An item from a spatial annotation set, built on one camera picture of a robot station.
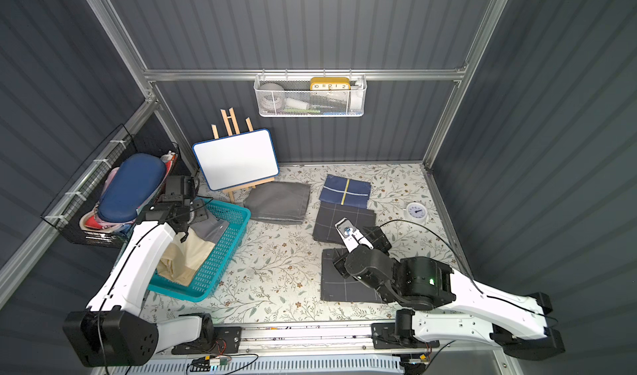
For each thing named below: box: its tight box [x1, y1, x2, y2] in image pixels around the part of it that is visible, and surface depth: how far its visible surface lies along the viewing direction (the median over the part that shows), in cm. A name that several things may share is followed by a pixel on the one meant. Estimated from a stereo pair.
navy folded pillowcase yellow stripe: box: [319, 174, 372, 210], surface depth 111 cm
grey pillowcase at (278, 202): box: [243, 181, 311, 225], surface depth 105 cm
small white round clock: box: [405, 202, 428, 223], surface depth 101 cm
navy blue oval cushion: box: [97, 153, 166, 224], surface depth 68 cm
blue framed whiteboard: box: [191, 128, 280, 192], surface depth 98 cm
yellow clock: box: [310, 77, 351, 91], surface depth 90 cm
